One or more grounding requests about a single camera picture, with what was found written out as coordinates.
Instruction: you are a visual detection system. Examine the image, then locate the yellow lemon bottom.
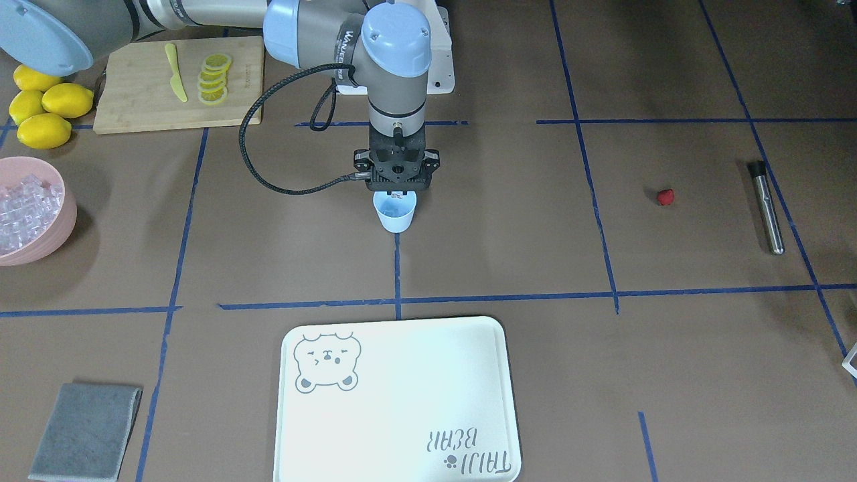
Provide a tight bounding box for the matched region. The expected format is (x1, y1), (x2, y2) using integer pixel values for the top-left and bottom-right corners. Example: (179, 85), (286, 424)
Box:
(17, 113), (72, 150)

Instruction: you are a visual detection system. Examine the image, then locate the yellow lemon top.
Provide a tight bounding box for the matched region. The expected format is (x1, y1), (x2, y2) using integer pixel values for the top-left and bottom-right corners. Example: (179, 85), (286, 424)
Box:
(13, 64), (64, 92)

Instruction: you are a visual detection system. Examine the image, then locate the yellow plastic knife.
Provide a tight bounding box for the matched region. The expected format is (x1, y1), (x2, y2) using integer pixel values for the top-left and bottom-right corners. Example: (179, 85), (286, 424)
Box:
(163, 43), (189, 102)

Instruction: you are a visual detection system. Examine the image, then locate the yellow lemon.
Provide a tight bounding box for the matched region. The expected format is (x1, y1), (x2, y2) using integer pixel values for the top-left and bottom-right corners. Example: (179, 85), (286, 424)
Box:
(17, 113), (72, 150)
(9, 90), (46, 126)
(41, 82), (94, 118)
(13, 64), (64, 92)

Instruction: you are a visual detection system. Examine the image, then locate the red strawberry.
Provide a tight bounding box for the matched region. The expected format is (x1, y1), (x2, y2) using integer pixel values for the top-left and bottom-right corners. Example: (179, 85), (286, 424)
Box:
(655, 189), (676, 206)

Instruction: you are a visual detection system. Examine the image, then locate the bamboo cutting board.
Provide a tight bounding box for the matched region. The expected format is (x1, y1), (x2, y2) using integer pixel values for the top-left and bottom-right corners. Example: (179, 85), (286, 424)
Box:
(94, 37), (265, 135)

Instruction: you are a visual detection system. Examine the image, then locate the pink bowl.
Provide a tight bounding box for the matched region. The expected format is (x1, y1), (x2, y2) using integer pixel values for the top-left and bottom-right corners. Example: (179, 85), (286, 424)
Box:
(1, 156), (77, 266)

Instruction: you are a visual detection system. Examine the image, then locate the lemon slices stack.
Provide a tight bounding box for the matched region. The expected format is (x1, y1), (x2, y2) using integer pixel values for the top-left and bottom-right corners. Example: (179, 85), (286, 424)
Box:
(197, 53), (232, 106)

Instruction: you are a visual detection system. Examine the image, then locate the grey folded cloth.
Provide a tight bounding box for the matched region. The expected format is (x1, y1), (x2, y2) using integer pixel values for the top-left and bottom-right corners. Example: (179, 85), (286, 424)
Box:
(27, 382), (142, 481)

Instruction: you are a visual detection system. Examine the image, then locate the light blue plastic cup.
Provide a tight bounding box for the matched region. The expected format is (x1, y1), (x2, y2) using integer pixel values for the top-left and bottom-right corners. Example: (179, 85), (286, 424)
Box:
(372, 190), (418, 233)

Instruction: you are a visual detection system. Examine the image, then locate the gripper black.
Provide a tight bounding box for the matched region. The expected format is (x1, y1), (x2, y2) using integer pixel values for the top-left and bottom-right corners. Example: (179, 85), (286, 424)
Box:
(353, 126), (441, 192)

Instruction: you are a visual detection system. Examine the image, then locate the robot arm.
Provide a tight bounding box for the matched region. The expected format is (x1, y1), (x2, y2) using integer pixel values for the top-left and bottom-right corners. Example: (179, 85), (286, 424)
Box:
(1, 1), (440, 195)

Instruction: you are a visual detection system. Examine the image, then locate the white bear serving tray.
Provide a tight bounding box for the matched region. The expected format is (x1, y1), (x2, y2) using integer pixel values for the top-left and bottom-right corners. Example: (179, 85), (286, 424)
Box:
(272, 315), (522, 481)

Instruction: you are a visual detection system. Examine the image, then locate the steel muddler black tip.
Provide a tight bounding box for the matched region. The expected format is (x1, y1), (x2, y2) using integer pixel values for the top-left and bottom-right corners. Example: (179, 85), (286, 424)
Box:
(747, 161), (785, 256)

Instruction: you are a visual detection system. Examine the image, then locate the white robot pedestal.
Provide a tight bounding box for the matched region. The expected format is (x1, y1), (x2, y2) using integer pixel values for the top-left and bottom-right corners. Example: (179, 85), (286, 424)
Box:
(335, 1), (455, 94)

